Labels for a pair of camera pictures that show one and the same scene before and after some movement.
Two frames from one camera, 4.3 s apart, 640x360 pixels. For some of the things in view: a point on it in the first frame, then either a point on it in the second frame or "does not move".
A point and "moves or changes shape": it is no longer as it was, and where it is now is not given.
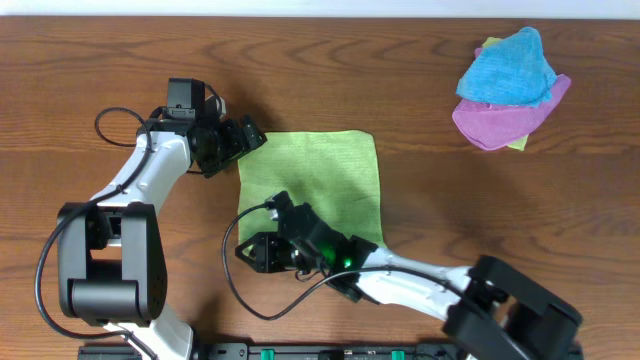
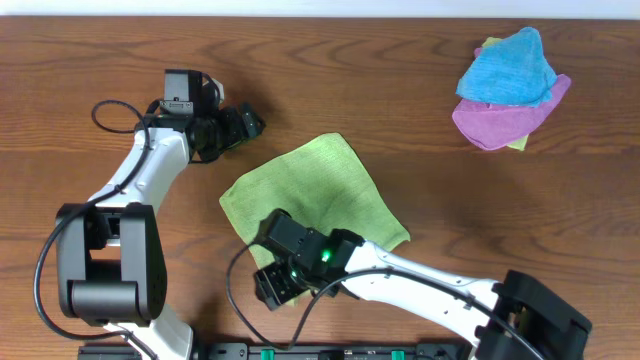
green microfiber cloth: [335, 172] moves or changes shape
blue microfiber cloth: [512, 72] does not move
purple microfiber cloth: [490, 126] does not move
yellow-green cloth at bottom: [521, 143] does not move
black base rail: [313, 351] does not move
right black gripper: [264, 245] -> [269, 288]
